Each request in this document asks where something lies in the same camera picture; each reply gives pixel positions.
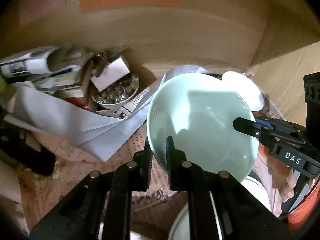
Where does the pink sticky note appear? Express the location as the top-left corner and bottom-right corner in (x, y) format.
(18, 0), (66, 26)

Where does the white paper box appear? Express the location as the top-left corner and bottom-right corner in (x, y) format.
(91, 55), (130, 92)

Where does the white spotted small bowl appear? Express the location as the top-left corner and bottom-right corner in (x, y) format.
(241, 176), (271, 211)

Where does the dark wine bottle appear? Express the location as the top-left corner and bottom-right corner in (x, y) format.
(1, 118), (56, 176)

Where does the brown newspaper shelf liner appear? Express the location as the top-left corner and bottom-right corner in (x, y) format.
(18, 124), (187, 231)

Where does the white ceramic bowl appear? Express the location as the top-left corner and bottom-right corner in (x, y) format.
(222, 71), (264, 112)

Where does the rolled newspaper stack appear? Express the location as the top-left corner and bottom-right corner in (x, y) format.
(1, 46), (92, 95)

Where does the mint green ceramic bowl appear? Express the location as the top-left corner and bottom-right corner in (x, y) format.
(146, 73), (259, 182)

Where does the light blue paper sheet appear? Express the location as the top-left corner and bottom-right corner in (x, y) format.
(4, 65), (209, 161)

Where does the person's right hand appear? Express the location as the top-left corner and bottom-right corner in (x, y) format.
(280, 168), (297, 202)

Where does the mint green plate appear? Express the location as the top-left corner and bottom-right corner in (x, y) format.
(168, 204), (190, 240)

